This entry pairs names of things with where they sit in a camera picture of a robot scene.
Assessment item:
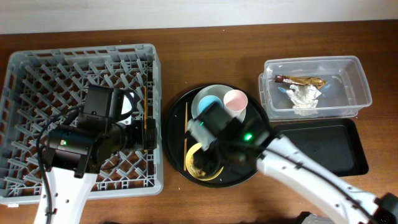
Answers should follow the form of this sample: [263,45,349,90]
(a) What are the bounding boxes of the white napkin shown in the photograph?
[286,85,322,109]

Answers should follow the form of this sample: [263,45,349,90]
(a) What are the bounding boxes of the clear plastic bin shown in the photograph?
[259,55,373,122]

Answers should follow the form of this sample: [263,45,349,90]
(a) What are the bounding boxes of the blue cup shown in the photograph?
[198,95,223,113]

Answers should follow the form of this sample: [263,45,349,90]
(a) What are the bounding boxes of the black rectangular tray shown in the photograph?
[274,118,369,177]

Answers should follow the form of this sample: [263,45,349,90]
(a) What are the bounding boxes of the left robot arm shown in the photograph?
[34,85,157,223]

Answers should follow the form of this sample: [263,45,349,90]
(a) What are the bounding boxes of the pink cup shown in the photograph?
[223,90,248,113]

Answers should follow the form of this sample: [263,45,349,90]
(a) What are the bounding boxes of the gold brown snack wrapper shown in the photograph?
[274,75,326,89]

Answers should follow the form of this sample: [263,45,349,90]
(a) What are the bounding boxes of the wooden chopstick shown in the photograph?
[183,102,188,172]
[143,85,148,132]

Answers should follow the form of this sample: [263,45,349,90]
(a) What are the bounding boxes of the grey round plate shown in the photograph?
[191,85,246,122]

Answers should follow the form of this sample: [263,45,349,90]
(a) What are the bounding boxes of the food scraps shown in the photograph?
[190,156,206,179]

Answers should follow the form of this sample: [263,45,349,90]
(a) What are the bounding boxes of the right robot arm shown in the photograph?
[187,116,397,223]

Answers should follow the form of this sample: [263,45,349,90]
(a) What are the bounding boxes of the grey dishwasher rack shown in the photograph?
[1,44,162,206]

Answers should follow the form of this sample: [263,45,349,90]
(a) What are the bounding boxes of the yellow bowl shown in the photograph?
[185,143,224,181]

